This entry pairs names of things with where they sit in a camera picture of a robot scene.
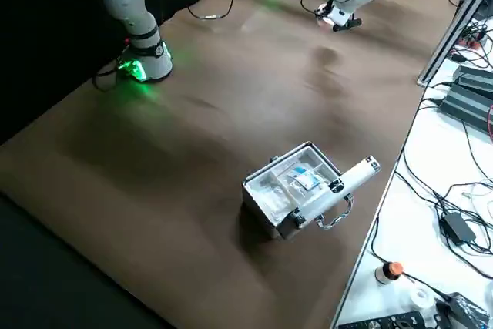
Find aluminium profile post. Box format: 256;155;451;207
415;0;493;86

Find ribbed black power supply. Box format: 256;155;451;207
456;65;493;93
438;84;493;133

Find black flat device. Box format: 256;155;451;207
337;308;428;329

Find clear plastic pack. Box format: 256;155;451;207
248;173;297;224

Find white tape roll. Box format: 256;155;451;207
409;285;437;311

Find white bottle orange cap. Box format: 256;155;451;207
374;261;404;287

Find black hub red plugs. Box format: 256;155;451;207
456;28;488;52

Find small black power adapter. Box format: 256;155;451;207
438;211;478;246
434;291;491;329

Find silver aluminium case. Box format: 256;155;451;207
241;141;382;243

